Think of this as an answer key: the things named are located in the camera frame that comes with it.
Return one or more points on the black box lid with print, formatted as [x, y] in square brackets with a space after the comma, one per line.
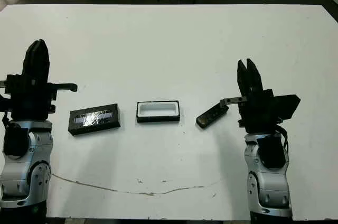
[95, 119]

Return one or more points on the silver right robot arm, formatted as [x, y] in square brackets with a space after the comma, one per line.
[269, 181]

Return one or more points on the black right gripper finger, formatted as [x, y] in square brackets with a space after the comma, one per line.
[254, 81]
[241, 76]

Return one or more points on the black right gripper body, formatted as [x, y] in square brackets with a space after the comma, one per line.
[258, 113]

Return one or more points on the slim black camera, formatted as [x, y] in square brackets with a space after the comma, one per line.
[211, 116]

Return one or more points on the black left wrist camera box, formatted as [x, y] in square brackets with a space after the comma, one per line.
[4, 103]

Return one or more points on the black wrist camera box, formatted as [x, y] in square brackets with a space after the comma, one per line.
[4, 103]
[286, 107]

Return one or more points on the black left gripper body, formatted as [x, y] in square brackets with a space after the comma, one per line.
[29, 102]

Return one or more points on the black box base white insert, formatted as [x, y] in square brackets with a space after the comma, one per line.
[158, 119]

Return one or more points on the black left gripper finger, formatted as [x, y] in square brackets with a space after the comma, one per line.
[44, 63]
[31, 60]

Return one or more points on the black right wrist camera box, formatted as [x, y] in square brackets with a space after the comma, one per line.
[286, 107]

